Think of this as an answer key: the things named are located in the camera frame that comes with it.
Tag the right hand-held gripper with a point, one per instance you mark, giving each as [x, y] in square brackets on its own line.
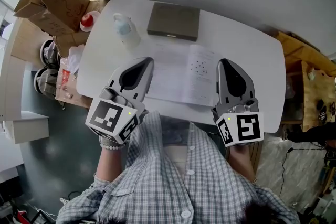
[246, 126]

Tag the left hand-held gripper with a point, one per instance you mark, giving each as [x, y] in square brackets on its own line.
[106, 115]

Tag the white printed notebook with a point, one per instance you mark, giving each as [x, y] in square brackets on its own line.
[181, 73]

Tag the person's right forearm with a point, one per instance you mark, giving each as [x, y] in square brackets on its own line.
[240, 162]

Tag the person's left forearm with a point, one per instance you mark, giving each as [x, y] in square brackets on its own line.
[110, 162]

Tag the small cardboard box with wrappers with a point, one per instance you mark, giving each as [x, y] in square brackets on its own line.
[69, 94]

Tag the white plastic bag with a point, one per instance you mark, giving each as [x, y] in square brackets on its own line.
[75, 56]

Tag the grey sneaker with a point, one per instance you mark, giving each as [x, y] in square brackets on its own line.
[44, 82]
[48, 52]

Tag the wooden shelf unit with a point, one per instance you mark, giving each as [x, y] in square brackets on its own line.
[312, 86]

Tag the white low cabinet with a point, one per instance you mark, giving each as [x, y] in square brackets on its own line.
[26, 126]

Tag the grey checked shirt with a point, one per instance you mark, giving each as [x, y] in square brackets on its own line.
[162, 191]

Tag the red apple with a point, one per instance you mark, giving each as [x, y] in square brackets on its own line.
[88, 19]

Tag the flat cardboard sheet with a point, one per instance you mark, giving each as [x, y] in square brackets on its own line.
[26, 39]

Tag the flat brown box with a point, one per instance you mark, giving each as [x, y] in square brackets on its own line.
[173, 21]

